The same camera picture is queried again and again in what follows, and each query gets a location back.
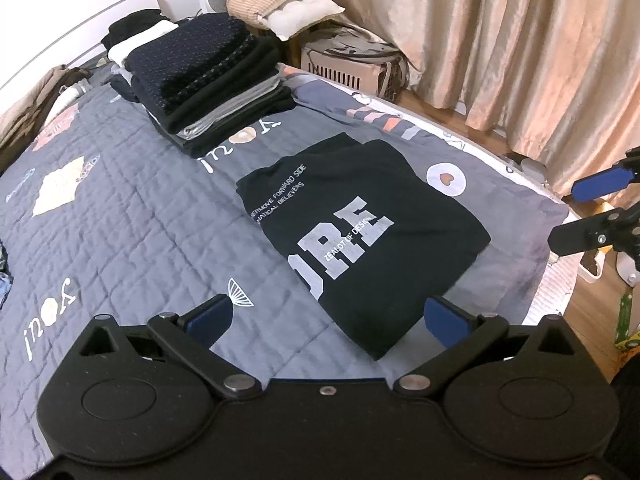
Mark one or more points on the white headboard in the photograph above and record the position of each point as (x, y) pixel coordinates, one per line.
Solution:
(75, 10)

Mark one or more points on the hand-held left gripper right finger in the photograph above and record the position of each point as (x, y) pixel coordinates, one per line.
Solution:
(447, 322)

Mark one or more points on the brown folded blanket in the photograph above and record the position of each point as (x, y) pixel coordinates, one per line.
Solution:
(30, 110)

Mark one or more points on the green yellow box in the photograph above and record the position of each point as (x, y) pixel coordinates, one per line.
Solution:
(625, 325)

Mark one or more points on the stack of folded clothes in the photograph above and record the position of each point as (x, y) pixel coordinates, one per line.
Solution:
(200, 60)

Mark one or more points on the beige slatted crate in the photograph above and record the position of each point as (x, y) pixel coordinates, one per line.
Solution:
(350, 70)

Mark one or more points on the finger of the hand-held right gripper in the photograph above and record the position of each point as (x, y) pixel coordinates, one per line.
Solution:
(600, 185)
(580, 235)

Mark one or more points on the black printed T-shirt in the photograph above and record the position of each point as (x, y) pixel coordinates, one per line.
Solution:
(375, 200)

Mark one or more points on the blue shirt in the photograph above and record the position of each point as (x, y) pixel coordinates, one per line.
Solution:
(4, 290)

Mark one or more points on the white plastic tray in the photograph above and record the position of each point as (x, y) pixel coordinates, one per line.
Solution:
(592, 262)

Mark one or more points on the black crumpled cloth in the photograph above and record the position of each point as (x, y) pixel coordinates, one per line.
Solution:
(130, 25)

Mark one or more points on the beige curtain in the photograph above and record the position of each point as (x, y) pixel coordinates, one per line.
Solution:
(500, 35)

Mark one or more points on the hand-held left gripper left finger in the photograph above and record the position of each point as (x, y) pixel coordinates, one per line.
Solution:
(212, 320)

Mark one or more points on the white fluffy cushion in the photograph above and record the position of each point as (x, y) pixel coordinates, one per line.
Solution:
(305, 10)

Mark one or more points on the grey printed quilt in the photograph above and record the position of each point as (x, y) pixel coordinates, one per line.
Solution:
(125, 210)

